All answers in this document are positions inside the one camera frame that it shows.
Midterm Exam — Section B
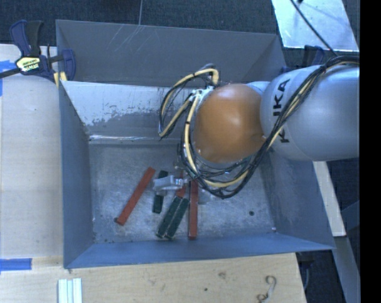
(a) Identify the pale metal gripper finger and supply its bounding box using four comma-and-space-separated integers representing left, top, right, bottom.
151, 181, 180, 193
156, 174, 180, 184

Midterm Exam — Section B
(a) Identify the dark green flat block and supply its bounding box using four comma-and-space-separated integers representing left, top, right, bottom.
163, 198, 191, 241
151, 170, 170, 215
155, 196, 183, 239

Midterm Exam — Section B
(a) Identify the grey metal bin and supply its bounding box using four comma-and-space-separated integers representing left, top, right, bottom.
55, 19, 337, 270

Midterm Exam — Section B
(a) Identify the pale wood flat board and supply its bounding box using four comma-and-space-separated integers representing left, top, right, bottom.
0, 73, 64, 261

